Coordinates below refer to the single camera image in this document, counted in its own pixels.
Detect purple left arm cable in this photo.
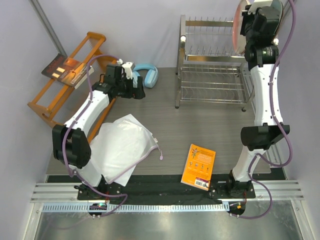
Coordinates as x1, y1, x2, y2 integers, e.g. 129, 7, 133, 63
62, 54, 130, 217

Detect dark paperback book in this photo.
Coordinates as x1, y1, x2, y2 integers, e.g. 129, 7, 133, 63
41, 53, 88, 89

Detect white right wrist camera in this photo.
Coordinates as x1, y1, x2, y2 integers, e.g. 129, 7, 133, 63
247, 0, 279, 15

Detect light blue headphones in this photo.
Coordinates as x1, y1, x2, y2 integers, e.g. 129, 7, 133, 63
132, 63, 159, 89

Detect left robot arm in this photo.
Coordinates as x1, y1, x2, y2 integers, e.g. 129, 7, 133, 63
52, 62, 146, 200

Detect stainless steel dish rack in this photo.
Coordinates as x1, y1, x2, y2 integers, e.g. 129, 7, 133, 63
175, 15, 255, 112

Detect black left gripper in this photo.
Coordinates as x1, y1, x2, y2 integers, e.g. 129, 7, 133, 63
115, 75, 145, 100

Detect light teal plate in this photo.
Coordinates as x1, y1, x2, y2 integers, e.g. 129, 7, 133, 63
271, 0, 284, 36

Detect clear zip pouch purple trim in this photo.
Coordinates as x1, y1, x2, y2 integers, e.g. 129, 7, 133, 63
90, 114, 160, 187

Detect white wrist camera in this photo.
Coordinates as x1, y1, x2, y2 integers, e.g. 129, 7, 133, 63
116, 58, 135, 79
247, 0, 279, 15

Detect orange paperback book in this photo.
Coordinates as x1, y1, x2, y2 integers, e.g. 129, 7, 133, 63
180, 144, 216, 191

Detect pink and cream plate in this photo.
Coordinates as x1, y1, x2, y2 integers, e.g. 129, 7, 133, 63
232, 0, 250, 55

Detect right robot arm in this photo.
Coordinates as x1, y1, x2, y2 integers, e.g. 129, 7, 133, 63
225, 0, 290, 198

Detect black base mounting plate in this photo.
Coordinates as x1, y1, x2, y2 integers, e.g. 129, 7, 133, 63
73, 181, 256, 201

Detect orange wooden rack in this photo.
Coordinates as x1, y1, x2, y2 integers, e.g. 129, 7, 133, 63
27, 31, 108, 136

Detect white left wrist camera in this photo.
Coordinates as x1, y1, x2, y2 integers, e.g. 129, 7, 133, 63
116, 58, 135, 79

